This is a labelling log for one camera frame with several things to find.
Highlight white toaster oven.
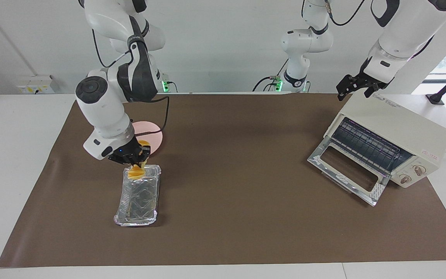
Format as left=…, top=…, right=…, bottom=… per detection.
left=324, top=93, right=446, bottom=189

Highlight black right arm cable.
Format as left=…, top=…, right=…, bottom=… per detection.
left=91, top=29, right=170, bottom=137

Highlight golden bread loaf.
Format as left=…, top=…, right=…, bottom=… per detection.
left=127, top=141, right=152, bottom=181

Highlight glass oven door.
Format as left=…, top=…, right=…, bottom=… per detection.
left=307, top=136, right=391, bottom=207

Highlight white wall socket strip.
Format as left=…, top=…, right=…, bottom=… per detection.
left=17, top=76, right=55, bottom=95

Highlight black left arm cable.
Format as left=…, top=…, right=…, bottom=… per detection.
left=325, top=0, right=366, bottom=27

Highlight pink round plate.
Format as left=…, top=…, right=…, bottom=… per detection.
left=129, top=121, right=164, bottom=154

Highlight black left base cables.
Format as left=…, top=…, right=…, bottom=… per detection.
left=252, top=58, right=288, bottom=92

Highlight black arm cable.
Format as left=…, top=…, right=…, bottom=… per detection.
left=91, top=29, right=170, bottom=137
left=325, top=0, right=366, bottom=27

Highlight aluminium foil tray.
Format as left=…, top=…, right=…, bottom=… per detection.
left=113, top=165, right=162, bottom=227

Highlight brown table mat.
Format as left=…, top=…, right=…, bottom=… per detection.
left=0, top=93, right=446, bottom=268

